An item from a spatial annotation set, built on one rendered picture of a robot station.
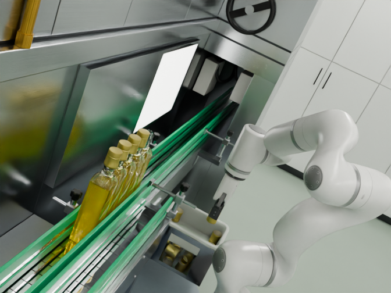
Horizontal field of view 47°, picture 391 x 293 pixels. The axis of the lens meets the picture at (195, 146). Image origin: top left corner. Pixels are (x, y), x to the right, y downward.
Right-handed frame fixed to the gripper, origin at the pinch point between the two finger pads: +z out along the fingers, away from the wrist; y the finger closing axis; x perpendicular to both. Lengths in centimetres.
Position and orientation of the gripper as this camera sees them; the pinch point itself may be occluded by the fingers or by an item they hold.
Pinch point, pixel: (216, 210)
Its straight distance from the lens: 152.0
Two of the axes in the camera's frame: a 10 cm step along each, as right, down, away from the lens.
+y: -2.8, 3.0, -9.1
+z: -3.8, 8.4, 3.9
